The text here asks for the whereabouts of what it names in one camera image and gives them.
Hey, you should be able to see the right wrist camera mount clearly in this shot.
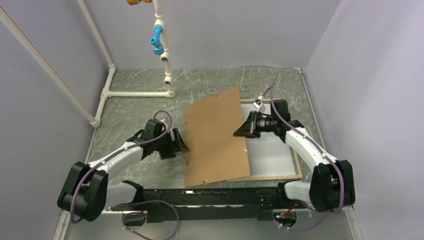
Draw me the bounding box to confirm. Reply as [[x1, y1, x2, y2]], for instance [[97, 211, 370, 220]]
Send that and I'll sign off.
[[252, 95, 266, 113]]

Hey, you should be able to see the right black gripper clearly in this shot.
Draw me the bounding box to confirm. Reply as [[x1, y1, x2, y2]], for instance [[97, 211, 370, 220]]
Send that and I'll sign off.
[[233, 110, 277, 138]]

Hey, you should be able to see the blue wooden picture frame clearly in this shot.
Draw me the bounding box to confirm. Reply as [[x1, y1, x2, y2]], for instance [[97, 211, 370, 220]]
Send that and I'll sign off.
[[226, 98, 303, 182]]

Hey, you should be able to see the aluminium extrusion frame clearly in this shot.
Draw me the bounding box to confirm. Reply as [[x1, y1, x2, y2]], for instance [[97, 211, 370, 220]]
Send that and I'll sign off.
[[52, 187, 365, 240]]

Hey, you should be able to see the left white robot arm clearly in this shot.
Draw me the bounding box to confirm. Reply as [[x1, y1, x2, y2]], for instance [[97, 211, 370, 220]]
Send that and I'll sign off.
[[57, 119, 189, 222]]

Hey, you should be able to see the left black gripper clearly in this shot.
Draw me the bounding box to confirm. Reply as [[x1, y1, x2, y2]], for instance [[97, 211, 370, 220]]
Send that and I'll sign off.
[[153, 128, 189, 160]]

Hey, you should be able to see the blue pipe fitting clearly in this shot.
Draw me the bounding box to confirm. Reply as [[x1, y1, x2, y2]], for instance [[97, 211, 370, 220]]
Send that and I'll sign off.
[[149, 25, 164, 56]]

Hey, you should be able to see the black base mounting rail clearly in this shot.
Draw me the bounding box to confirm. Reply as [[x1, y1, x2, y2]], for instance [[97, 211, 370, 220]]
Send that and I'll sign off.
[[111, 186, 305, 223]]

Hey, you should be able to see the brown wooden backing board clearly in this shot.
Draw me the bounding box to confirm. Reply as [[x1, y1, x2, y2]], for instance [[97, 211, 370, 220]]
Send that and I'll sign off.
[[183, 87, 251, 187]]

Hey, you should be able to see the landscape photo print board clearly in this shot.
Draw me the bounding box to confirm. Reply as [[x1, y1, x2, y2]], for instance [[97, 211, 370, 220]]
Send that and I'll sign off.
[[228, 102, 298, 182]]

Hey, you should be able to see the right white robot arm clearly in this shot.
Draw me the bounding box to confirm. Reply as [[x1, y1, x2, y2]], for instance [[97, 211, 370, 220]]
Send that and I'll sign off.
[[233, 99, 356, 213]]

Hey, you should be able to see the white pvc pipe structure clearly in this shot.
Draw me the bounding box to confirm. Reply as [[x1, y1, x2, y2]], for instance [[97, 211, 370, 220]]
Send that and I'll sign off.
[[0, 0, 177, 129]]

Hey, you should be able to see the orange pipe fitting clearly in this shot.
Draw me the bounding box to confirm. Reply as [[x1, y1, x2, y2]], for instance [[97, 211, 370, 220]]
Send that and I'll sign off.
[[127, 0, 153, 6]]

